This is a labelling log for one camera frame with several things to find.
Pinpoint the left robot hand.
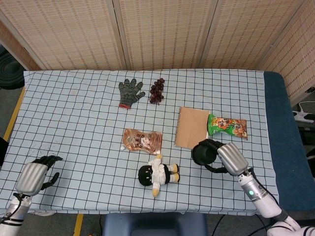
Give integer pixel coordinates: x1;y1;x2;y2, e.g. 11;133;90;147
15;154;63;197

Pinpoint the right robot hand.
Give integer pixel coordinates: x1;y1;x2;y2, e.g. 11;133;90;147
199;139;249;177

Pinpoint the black bowl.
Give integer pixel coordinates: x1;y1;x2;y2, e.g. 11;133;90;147
191;139;222;167

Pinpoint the green snack bag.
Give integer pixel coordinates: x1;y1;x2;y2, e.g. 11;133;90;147
207;113;248;140

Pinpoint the brown spiral notebook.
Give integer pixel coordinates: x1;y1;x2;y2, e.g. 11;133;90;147
174;106;210;150

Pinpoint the blue padded table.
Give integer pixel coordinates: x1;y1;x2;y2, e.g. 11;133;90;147
263;71;313;217

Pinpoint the blue white checkered tablecloth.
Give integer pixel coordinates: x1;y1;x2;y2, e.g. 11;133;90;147
0;69;280;217

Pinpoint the black plush doll white shirt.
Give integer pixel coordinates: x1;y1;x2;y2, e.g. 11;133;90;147
138;154;181;198

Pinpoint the orange spouted sauce pouch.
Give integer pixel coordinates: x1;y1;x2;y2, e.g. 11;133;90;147
120;128;163;156

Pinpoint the dark red grape bunch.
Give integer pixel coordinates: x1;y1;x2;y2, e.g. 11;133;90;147
148;78;166;105

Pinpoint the blue chair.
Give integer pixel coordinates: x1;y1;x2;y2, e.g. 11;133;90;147
102;212;208;236

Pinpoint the black ribbed roll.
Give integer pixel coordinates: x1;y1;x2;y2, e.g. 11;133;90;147
0;53;25;89

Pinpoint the grey knit work glove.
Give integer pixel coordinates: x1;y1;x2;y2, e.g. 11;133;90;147
118;78;146;110

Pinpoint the bamboo folding screen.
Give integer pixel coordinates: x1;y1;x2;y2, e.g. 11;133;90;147
0;0;315;100

